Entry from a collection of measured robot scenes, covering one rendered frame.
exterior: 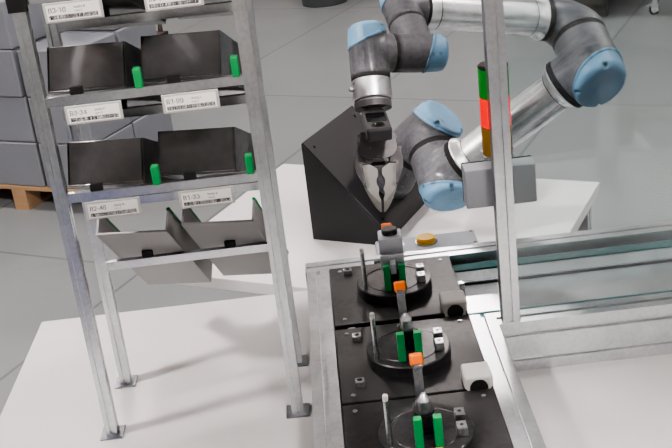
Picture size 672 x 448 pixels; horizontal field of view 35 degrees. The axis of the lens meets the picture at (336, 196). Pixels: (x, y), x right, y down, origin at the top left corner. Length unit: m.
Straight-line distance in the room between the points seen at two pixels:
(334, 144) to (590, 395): 0.96
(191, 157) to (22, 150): 3.78
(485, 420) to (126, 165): 0.70
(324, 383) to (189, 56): 0.58
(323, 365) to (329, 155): 0.78
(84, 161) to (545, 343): 0.86
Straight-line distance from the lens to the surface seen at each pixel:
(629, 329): 1.99
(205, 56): 1.72
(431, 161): 2.41
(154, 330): 2.28
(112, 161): 1.80
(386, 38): 2.08
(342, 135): 2.60
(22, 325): 4.45
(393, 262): 1.98
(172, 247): 1.96
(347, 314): 1.98
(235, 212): 2.80
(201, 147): 1.78
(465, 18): 2.23
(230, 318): 2.27
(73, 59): 1.77
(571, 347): 1.98
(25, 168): 5.56
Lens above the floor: 1.89
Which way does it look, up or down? 22 degrees down
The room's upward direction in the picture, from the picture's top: 7 degrees counter-clockwise
